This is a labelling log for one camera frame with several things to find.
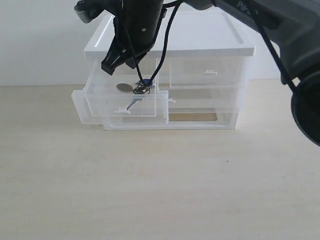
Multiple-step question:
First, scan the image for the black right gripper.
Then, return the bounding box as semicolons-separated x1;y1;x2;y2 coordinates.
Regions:
101;7;167;75

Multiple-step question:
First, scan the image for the key bunch with blue fob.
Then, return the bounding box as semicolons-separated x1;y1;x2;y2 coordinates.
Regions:
116;78;155;96

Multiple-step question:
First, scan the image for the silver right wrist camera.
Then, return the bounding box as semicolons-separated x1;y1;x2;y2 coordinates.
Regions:
73;0;121;24

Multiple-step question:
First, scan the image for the white plastic drawer cabinet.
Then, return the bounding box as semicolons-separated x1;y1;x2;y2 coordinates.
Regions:
84;11;255;129

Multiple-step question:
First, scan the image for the clear wide drawer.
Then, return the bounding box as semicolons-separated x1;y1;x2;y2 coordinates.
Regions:
71;86;244;130

